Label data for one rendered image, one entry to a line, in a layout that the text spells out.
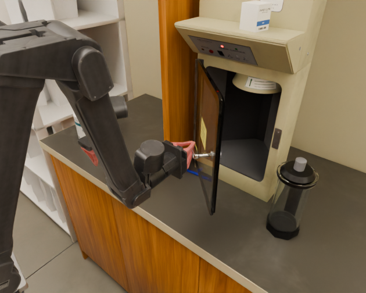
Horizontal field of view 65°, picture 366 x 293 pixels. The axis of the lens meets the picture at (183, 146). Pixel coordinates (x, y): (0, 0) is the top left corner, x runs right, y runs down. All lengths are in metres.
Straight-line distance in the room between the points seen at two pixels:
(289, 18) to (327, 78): 0.51
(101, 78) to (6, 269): 0.33
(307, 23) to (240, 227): 0.61
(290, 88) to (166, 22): 0.40
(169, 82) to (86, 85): 0.58
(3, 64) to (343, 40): 1.09
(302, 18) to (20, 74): 0.63
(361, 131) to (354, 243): 0.47
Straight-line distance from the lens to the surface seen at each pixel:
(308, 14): 0.79
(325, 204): 1.13
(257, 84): 0.90
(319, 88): 1.28
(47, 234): 2.34
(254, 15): 0.74
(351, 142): 1.34
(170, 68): 0.94
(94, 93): 0.41
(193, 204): 1.02
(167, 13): 0.90
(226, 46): 0.79
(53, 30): 0.42
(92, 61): 0.39
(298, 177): 0.81
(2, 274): 0.55
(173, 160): 0.75
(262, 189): 1.04
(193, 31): 0.82
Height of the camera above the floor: 1.67
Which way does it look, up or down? 34 degrees down
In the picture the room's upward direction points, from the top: straight up
